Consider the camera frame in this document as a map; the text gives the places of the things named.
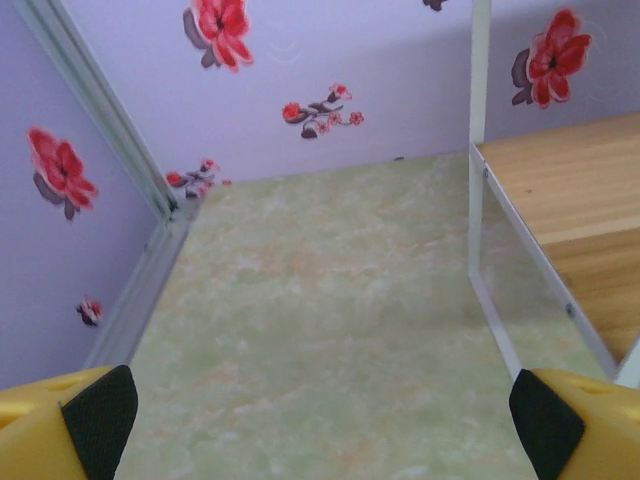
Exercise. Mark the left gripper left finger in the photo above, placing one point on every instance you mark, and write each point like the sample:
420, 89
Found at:
30, 435

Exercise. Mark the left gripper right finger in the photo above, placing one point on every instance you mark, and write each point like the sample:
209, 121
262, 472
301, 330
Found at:
600, 430

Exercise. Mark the two-tier wooden shelf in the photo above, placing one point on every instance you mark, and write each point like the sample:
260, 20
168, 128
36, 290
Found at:
575, 190

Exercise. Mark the aluminium side rail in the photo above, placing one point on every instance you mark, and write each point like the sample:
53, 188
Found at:
142, 285

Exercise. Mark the aluminium corner post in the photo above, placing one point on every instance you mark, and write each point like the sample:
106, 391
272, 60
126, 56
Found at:
100, 100

